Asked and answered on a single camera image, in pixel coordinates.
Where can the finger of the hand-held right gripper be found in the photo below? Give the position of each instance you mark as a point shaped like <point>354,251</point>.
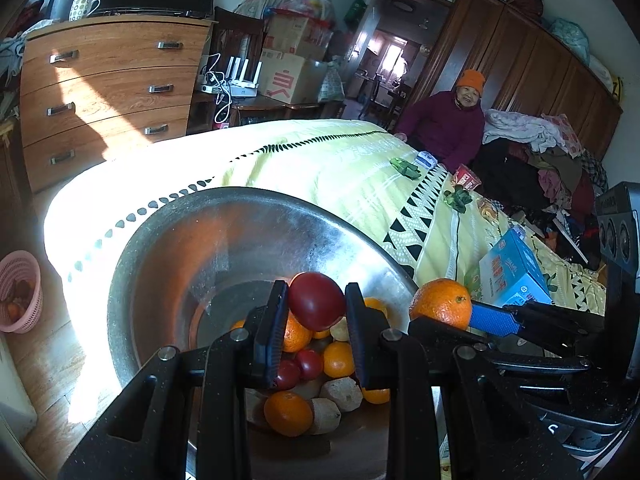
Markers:
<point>492,317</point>
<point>435,334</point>

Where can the large metal basin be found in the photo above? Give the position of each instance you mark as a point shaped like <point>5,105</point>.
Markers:
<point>200,260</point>

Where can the pink plastic basket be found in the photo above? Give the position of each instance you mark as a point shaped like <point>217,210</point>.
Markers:
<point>20,292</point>

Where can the large red tomato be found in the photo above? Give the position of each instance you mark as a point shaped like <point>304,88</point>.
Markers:
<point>316,305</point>

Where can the green wrapper near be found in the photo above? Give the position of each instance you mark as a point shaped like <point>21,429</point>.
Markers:
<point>459,197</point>

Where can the white dotted mug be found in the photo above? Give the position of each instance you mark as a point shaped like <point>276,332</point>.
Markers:
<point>82,8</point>

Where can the cardboard boxes stack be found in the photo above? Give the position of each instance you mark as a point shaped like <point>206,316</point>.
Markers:
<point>290,80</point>

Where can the grey mug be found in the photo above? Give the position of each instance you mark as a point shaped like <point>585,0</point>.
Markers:
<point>62,5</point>

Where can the white router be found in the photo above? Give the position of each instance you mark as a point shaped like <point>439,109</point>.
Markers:
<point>242,80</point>

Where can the pile of mixed clothes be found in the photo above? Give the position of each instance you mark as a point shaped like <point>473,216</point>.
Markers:
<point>540,160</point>

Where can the green wrapper far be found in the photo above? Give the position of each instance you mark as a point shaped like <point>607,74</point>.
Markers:
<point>405,166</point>

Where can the plastic bag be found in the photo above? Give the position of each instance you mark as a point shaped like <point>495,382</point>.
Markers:
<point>300,0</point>

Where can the teal bag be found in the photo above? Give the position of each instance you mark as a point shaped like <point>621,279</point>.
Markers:
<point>570,35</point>

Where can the green wrapper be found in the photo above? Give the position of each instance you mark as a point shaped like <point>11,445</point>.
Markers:
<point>405,166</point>
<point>459,197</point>

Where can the small yellow citrus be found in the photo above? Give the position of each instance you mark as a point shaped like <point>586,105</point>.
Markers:
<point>322,333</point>

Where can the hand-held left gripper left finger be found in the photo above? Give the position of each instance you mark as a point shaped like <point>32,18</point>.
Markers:
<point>272,340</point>

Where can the printed snack packet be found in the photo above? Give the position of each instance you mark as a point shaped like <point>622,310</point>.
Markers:
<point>487,208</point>

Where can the white door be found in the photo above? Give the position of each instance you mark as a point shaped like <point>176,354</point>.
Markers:
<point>375,20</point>

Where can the wooden chest of drawers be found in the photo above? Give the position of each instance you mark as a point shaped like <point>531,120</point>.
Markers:
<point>115,60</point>

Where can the dark wooden chair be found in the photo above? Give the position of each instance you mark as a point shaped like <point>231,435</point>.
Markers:
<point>235,35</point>

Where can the brown wooden wardrobe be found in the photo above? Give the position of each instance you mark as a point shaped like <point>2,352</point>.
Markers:
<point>540,60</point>

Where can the printed white bag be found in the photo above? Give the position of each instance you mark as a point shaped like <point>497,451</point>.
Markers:
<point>331,85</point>

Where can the dark wooden side table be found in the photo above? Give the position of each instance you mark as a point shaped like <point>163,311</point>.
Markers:
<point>280,110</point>

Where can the blue carton box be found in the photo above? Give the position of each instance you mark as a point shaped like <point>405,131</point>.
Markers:
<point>515,272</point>

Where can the orange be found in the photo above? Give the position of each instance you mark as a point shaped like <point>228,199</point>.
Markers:
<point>339,358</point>
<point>239,324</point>
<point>287,413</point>
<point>442,305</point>
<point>296,334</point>
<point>376,395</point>
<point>375,307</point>

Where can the pale potato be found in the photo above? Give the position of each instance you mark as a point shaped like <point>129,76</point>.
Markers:
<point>340,329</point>
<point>341,394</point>
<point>325,416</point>

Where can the brown cardboard box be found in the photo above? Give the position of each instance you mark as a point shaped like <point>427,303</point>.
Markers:
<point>290,35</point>

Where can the small blue packet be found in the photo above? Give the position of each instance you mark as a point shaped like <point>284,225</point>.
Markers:
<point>426,161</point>

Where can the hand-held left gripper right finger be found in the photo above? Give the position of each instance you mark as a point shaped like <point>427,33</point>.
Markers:
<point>356,340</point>

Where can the red snack packet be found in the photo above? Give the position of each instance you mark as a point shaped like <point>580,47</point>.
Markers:
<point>466,177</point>

